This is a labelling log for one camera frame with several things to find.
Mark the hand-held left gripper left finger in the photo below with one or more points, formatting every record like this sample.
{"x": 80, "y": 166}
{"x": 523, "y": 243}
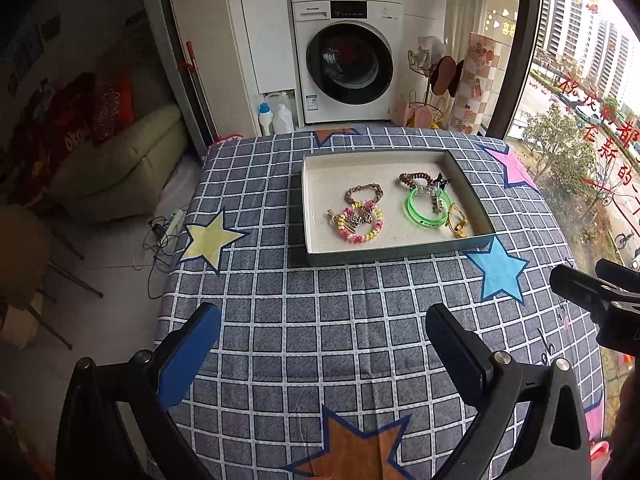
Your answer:
{"x": 190, "y": 350}

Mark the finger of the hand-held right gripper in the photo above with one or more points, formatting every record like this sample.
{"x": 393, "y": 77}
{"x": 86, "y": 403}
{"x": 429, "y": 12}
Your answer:
{"x": 620, "y": 275}
{"x": 575, "y": 287}

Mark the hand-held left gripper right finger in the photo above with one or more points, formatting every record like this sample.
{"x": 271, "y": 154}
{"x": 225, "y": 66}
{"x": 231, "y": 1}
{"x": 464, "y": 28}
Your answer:
{"x": 456, "y": 346}

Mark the green printed wristband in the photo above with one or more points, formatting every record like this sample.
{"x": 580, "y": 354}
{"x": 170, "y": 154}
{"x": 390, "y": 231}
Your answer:
{"x": 429, "y": 225}

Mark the translucent green bangle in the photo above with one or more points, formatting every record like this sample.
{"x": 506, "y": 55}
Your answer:
{"x": 409, "y": 202}

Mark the silver hair clip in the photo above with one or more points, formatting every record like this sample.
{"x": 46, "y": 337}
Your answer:
{"x": 429, "y": 191}

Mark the black claw hair clip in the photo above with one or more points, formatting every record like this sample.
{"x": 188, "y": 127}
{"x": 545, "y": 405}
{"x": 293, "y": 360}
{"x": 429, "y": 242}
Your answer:
{"x": 440, "y": 180}

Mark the grey cardboard tray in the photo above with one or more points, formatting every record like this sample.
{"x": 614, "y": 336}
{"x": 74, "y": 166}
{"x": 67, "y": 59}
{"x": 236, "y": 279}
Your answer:
{"x": 320, "y": 232}

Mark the grey checkered star tablecloth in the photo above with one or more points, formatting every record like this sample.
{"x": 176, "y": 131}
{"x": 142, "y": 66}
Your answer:
{"x": 300, "y": 320}

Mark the white power strip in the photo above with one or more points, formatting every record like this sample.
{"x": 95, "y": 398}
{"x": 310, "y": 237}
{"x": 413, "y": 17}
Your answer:
{"x": 175, "y": 220}

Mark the red window decals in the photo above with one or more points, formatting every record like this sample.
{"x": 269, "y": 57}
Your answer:
{"x": 597, "y": 132}

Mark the cream sofa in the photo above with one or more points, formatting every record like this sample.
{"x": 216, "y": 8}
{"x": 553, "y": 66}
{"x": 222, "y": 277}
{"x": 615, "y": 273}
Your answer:
{"x": 125, "y": 160}

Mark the pink slippers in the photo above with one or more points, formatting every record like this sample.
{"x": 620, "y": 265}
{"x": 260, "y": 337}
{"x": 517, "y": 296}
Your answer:
{"x": 422, "y": 116}

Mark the white blue-capped detergent bottle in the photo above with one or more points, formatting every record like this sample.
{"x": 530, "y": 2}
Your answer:
{"x": 264, "y": 120}

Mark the translucent white jug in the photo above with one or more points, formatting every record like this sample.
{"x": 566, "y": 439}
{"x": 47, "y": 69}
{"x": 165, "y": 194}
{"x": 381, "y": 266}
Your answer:
{"x": 282, "y": 120}

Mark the brown slippers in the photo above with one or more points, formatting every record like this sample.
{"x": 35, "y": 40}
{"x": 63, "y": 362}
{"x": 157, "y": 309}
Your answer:
{"x": 442, "y": 75}

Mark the red cushion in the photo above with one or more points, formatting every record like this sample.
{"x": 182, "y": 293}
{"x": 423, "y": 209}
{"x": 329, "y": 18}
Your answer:
{"x": 100, "y": 110}

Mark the white cloth on rack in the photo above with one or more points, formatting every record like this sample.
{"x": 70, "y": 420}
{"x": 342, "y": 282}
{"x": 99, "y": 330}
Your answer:
{"x": 429, "y": 47}

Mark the white washing machine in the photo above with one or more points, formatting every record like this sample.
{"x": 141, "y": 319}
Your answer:
{"x": 350, "y": 65}

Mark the white cabinet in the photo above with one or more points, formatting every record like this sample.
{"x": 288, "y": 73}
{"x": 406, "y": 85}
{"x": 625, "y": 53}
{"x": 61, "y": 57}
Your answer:
{"x": 260, "y": 35}

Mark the dark window frame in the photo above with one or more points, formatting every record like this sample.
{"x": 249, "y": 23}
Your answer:
{"x": 520, "y": 60}

